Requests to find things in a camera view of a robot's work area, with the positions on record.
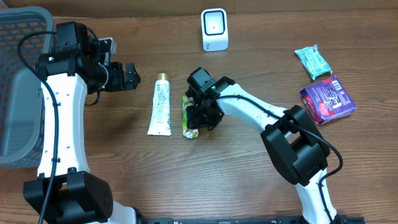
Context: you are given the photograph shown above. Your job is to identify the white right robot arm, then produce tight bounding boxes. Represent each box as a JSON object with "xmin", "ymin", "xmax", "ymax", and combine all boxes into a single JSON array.
[{"xmin": 186, "ymin": 67, "xmax": 339, "ymax": 223}]

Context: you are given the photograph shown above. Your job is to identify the green yellow drink carton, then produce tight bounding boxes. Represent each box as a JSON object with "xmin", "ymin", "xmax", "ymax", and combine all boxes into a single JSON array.
[{"xmin": 182, "ymin": 96, "xmax": 199, "ymax": 139}]

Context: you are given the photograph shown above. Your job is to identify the white barcode scanner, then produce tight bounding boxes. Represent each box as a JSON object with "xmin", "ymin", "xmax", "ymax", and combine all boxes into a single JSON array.
[{"xmin": 200, "ymin": 8, "xmax": 229, "ymax": 52}]

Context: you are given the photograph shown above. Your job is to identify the white tube gold cap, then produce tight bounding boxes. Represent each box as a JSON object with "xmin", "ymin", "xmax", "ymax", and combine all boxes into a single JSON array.
[{"xmin": 147, "ymin": 73, "xmax": 171, "ymax": 136}]

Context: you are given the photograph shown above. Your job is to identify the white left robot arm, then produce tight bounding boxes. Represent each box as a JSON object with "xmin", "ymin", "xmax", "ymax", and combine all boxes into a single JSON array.
[{"xmin": 23, "ymin": 22, "xmax": 144, "ymax": 224}]

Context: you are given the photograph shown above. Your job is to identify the dark grey plastic basket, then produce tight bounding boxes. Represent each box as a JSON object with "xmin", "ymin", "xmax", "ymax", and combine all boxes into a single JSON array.
[{"xmin": 1, "ymin": 6, "xmax": 53, "ymax": 169}]

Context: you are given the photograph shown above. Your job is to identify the red purple floral liner pack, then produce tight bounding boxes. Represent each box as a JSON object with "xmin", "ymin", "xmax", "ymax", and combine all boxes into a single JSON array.
[{"xmin": 300, "ymin": 76, "xmax": 357, "ymax": 124}]

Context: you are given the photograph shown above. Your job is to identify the teal wipes packet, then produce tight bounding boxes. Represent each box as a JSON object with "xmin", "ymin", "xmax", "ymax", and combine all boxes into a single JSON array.
[{"xmin": 295, "ymin": 44, "xmax": 333, "ymax": 80}]

